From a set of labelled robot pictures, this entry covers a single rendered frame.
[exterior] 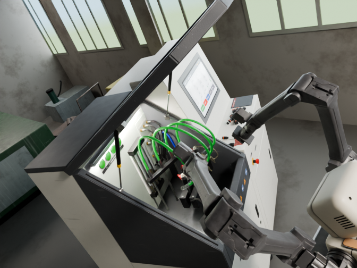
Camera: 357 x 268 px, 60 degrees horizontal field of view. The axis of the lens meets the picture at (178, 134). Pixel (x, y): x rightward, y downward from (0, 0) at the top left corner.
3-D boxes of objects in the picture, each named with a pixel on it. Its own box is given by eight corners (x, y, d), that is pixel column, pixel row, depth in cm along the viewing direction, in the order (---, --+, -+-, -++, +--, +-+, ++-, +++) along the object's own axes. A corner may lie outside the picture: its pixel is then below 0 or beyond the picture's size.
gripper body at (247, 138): (236, 126, 157) (243, 118, 152) (253, 139, 156) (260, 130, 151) (231, 134, 153) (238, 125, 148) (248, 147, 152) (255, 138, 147)
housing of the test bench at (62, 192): (177, 332, 212) (65, 166, 139) (142, 325, 225) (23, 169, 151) (220, 186, 317) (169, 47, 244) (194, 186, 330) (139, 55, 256)
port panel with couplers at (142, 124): (158, 164, 197) (139, 123, 182) (154, 164, 198) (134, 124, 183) (165, 151, 207) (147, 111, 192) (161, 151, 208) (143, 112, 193)
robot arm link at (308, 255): (308, 274, 92) (320, 260, 92) (279, 250, 95) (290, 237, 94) (304, 264, 101) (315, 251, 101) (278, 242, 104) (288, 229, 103)
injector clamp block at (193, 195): (203, 216, 178) (195, 198, 170) (187, 216, 182) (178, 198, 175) (216, 175, 203) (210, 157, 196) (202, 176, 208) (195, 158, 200)
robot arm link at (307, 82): (324, 97, 92) (341, 74, 95) (285, 90, 103) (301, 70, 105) (347, 182, 119) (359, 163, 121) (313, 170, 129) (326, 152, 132)
